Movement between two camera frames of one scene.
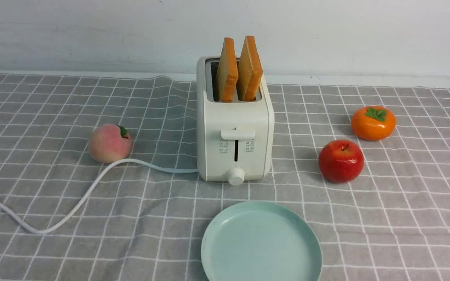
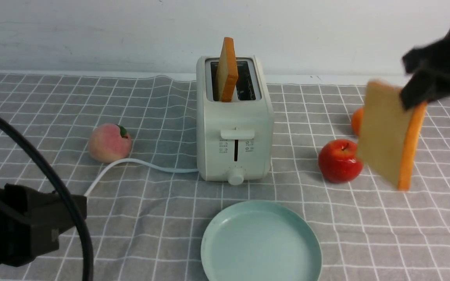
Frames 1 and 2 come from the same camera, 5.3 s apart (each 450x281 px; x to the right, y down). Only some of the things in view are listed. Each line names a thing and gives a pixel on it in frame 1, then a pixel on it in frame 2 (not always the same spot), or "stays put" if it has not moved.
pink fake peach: [109, 143] stays put
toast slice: [227, 72] stays put
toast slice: [250, 72] -> [390, 133]
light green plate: [260, 240] stays put
